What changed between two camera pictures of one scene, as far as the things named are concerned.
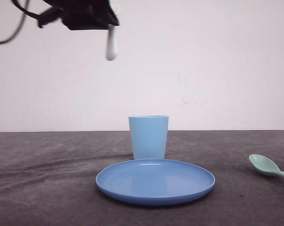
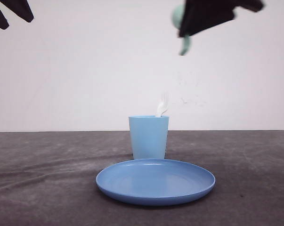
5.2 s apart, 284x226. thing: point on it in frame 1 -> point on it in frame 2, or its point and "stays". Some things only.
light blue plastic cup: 149,136 stays
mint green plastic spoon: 267,165 -> 177,16
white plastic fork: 112,42 -> 163,106
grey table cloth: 48,178 stays
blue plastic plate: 154,182 stays
